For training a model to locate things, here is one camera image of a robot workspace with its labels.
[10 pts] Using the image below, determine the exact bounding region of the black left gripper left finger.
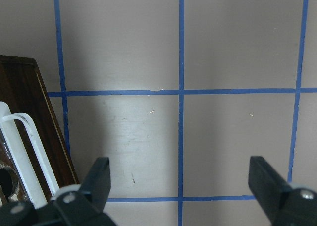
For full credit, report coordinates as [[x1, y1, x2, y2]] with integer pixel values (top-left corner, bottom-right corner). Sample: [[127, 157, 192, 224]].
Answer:
[[0, 157, 116, 226]]

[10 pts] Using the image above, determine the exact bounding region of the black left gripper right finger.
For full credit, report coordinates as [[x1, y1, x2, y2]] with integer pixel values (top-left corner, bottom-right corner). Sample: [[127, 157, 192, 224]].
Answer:
[[248, 156, 317, 226]]

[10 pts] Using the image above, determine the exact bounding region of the dark wooden drawer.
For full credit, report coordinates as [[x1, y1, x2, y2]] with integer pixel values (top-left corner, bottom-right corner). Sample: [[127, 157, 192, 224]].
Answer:
[[0, 56, 79, 208]]

